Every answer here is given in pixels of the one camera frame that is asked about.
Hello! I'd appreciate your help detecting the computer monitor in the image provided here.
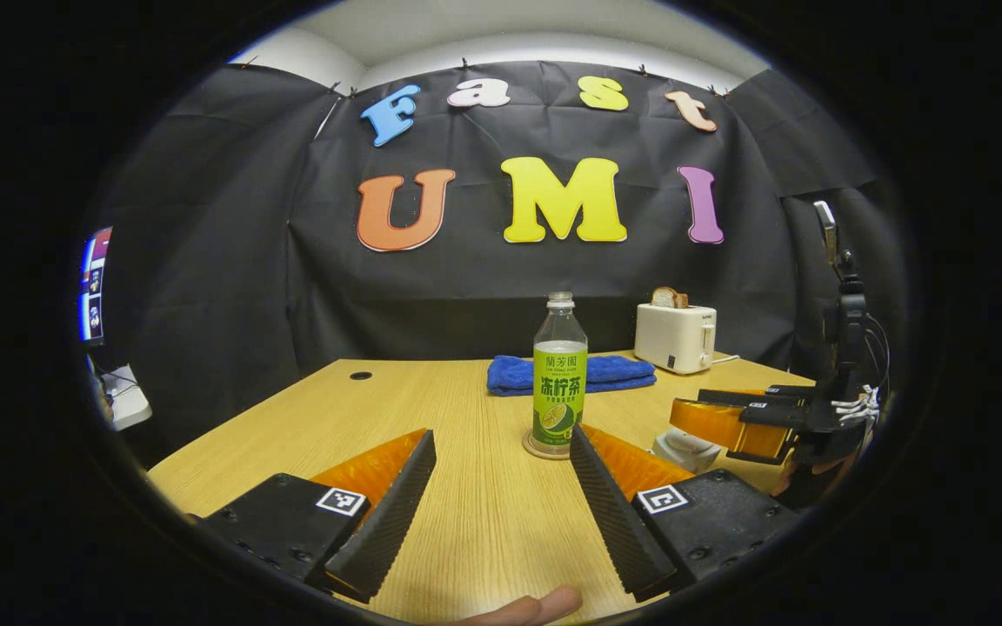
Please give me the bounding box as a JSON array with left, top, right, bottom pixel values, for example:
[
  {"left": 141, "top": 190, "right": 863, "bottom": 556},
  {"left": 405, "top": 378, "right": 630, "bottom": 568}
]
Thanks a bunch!
[{"left": 78, "top": 225, "right": 114, "bottom": 346}]

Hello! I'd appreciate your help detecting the white floral teacup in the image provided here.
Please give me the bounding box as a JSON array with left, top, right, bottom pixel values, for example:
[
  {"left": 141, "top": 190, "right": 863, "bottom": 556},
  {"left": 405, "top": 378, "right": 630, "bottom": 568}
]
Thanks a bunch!
[{"left": 652, "top": 425, "right": 725, "bottom": 476}]

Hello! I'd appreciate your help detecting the round brown coaster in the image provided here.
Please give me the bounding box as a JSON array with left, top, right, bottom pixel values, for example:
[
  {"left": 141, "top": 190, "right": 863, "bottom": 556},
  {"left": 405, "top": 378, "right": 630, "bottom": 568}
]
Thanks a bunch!
[{"left": 522, "top": 430, "right": 577, "bottom": 461}]

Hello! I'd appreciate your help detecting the white toaster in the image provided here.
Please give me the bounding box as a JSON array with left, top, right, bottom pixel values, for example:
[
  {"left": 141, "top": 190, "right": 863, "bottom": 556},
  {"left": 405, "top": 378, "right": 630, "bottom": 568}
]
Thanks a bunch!
[{"left": 633, "top": 302, "right": 718, "bottom": 376}]

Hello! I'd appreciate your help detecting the green label water bottle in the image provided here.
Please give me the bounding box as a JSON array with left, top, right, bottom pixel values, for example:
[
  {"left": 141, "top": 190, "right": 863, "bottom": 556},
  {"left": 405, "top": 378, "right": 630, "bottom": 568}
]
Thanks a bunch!
[{"left": 532, "top": 291, "right": 590, "bottom": 454}]

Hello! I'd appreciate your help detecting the white side desk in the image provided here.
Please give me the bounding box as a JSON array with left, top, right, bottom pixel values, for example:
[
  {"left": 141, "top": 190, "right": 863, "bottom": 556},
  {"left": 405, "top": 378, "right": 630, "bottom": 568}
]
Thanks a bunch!
[{"left": 99, "top": 363, "right": 154, "bottom": 432}]

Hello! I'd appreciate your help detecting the black backdrop cloth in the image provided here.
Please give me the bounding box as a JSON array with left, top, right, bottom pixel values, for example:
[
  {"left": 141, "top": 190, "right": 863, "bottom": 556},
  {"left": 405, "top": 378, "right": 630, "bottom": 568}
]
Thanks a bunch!
[{"left": 88, "top": 59, "right": 911, "bottom": 453}]

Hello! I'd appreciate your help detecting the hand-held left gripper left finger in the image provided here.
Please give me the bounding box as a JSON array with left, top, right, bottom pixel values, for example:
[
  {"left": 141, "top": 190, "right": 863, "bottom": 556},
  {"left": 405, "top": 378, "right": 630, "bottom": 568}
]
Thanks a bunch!
[{"left": 197, "top": 428, "right": 438, "bottom": 604}]

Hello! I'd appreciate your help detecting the blue folded towel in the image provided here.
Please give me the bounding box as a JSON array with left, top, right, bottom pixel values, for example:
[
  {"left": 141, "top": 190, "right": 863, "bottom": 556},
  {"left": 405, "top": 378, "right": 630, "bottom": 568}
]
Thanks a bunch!
[{"left": 485, "top": 353, "right": 658, "bottom": 398}]

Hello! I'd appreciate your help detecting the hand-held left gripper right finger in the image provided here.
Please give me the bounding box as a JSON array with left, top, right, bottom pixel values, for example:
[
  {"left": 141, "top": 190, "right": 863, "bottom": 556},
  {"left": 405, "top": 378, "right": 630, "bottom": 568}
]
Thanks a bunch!
[{"left": 569, "top": 423, "right": 802, "bottom": 603}]

